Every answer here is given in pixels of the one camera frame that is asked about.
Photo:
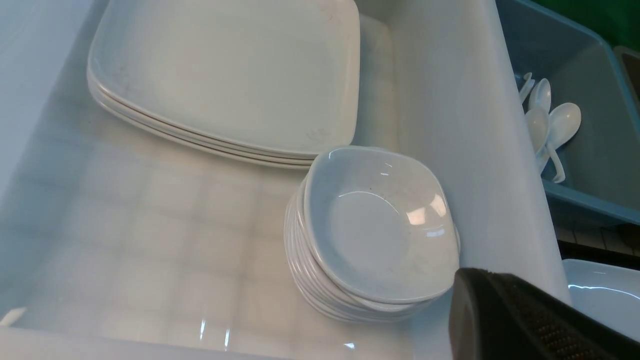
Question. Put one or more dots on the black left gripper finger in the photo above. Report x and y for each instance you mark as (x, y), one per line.
(499, 316)

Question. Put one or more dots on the white square rice plate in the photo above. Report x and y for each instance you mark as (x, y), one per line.
(606, 293)

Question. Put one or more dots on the black serving tray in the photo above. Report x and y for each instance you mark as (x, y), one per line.
(618, 245)

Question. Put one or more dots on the stack of white bowls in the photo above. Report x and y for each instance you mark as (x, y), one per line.
(369, 236)

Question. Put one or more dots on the blue plastic bin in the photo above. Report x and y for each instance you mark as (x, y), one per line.
(602, 186)

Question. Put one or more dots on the white spoon long centre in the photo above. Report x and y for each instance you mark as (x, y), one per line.
(540, 96)

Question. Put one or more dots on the white spoon short middle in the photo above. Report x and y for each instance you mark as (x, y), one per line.
(527, 85)

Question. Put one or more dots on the brown plastic bin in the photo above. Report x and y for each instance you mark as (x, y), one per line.
(629, 61)

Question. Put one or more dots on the stack of white square plates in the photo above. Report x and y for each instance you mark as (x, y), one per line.
(269, 82)

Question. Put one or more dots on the green cloth backdrop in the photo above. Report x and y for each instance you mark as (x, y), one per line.
(616, 21)

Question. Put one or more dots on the large white plastic tub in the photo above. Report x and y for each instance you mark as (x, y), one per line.
(120, 245)

